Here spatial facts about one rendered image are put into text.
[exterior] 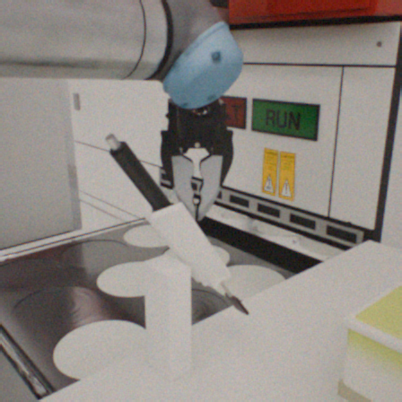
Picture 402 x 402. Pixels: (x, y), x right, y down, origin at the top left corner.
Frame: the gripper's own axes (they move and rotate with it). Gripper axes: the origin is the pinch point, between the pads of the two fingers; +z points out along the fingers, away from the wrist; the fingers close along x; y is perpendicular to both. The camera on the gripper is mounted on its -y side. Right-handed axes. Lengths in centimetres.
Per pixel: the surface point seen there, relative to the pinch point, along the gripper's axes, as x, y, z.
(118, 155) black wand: 6.3, -29.1, -14.0
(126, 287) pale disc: 9.2, -2.1, 9.3
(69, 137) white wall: 101, 407, 63
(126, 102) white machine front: 12.0, 41.1, -9.7
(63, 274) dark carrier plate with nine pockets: 18.1, 2.3, 9.3
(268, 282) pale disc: -9.4, -2.0, 9.1
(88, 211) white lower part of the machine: 24, 58, 19
